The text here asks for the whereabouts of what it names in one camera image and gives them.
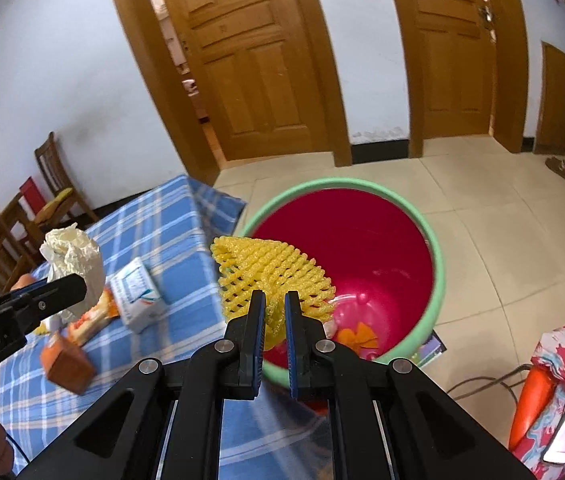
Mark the small wooden cabinet door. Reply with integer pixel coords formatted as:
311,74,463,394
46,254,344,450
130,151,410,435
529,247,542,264
533,42,565,156

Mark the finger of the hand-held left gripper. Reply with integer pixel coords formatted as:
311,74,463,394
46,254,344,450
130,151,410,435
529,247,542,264
12,274,88,334
10,278,56,297

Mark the white and green carton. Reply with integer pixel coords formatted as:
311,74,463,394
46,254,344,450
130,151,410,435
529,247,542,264
110,257,168,335

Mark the yellow seat cushion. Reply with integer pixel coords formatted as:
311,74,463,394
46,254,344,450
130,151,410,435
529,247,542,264
36,187,74,222

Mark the wooden door frame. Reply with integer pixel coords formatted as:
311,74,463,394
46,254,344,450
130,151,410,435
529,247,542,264
383,0,531,159
102,0,353,189

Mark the orange bread packet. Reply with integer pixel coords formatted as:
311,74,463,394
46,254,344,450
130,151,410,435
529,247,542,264
65,287,121,347

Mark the yellow foam fruit net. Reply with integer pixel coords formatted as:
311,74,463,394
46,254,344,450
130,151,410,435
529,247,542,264
211,235,336,352

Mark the blue plaid tablecloth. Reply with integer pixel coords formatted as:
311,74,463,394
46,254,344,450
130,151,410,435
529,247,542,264
0,174,334,480

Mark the red flat item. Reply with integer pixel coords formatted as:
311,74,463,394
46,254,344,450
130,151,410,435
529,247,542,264
19,176,44,221

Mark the black floor cable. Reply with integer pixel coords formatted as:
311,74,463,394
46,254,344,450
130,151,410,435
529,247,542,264
444,364,534,402

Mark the colourful book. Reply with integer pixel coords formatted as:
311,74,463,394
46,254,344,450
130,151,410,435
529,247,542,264
409,330,449,369

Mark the closed wooden door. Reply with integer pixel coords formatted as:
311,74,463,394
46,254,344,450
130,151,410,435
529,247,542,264
401,0,496,139

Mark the small orange box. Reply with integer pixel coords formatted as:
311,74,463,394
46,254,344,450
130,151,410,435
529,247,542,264
39,335,96,396

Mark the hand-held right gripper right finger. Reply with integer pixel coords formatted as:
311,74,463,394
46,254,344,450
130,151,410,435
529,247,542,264
285,291,537,480

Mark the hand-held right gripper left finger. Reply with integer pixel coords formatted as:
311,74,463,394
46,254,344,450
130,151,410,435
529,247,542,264
15,291,267,480

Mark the white paper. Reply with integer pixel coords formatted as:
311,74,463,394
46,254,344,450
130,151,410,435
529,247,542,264
39,222,106,324

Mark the wooden chair with cushion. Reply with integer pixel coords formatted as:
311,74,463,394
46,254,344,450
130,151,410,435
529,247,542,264
34,132,101,227

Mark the open wooden door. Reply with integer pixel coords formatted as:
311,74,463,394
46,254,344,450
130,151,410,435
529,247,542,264
161,0,316,162

